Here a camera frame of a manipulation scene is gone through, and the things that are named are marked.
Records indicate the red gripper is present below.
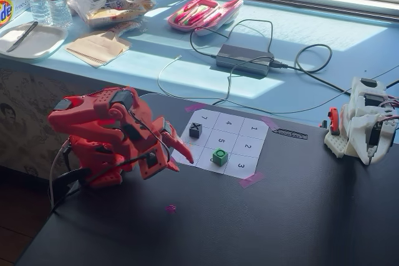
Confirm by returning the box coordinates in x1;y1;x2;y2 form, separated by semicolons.
138;117;195;181

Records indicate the green cube with circle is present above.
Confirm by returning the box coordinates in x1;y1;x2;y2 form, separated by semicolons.
212;148;229;166

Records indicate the black cube with X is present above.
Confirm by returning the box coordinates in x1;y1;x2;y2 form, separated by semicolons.
189;121;203;138

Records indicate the white numbered paper grid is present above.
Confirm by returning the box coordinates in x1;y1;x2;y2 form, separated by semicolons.
171;108;269;177

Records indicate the pink tape piece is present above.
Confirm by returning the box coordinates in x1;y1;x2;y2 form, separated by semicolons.
260;115;281;132
238;171;267;189
185;103;207;113

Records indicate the black striped ruler strip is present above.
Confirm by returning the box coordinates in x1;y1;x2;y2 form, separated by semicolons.
273;128;309;140

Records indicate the grey power adapter brick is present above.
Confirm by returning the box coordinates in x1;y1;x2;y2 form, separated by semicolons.
215;44;275;77

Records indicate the brown paper napkin stack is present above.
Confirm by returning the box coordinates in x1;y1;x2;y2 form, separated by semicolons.
65;31;132;68

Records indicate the printed food box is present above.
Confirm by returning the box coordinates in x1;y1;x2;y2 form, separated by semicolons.
87;7;145;27

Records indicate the white plate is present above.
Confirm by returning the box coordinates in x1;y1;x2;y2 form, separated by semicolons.
0;22;69;61

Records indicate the black plastic knife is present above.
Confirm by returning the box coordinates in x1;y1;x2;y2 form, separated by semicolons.
6;21;39;53

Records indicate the Tide detergent cardboard box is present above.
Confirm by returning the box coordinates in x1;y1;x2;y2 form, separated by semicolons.
0;0;32;29

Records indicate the white charging cable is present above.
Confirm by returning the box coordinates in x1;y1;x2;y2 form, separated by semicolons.
138;55;183;97

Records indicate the black arm base cable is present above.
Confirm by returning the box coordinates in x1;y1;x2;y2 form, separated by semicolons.
49;166;94;216

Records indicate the black adapter power cord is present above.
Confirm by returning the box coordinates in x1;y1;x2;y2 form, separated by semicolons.
189;19;274;59

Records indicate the grey arm base cable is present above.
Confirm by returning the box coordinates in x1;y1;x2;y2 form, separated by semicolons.
49;139;70;207

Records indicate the orange leader arm handle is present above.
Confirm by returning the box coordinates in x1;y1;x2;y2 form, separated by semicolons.
327;107;340;136

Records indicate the black adapter output cable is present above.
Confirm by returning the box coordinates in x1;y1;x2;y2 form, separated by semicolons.
269;44;353;96

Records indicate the thin black leader cable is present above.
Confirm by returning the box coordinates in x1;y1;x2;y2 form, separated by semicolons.
370;65;399;91

